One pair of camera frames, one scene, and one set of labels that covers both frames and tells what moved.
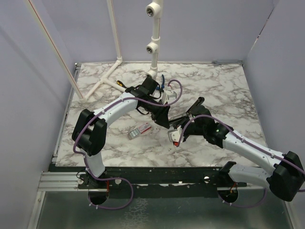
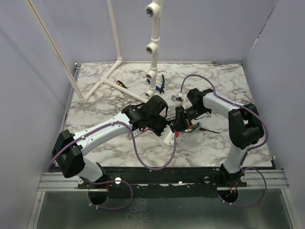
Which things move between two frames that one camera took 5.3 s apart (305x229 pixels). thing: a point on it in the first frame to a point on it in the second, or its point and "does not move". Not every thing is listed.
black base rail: x=150 y=182 does not move
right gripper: x=185 y=137 to x=182 y=119
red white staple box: x=139 y=130 does not move
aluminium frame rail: x=56 y=182 does not move
